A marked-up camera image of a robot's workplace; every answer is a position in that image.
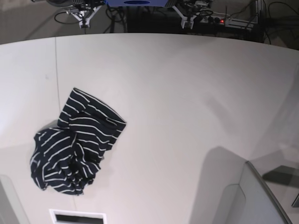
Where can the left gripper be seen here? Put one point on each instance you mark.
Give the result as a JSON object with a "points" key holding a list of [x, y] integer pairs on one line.
{"points": [[191, 11]]}

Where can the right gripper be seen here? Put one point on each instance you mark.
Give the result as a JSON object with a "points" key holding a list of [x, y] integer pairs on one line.
{"points": [[84, 16]]}

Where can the navy white striped t-shirt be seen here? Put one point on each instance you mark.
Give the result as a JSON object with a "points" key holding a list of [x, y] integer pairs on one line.
{"points": [[67, 156]]}

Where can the red lit power strip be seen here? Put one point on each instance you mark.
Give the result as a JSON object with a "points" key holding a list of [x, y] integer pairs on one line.
{"points": [[229, 22]]}

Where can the grey partition panel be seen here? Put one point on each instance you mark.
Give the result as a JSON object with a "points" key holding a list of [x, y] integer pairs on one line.
{"points": [[231, 191]]}

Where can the white slotted box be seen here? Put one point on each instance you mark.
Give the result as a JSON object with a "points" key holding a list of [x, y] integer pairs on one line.
{"points": [[77, 217]]}

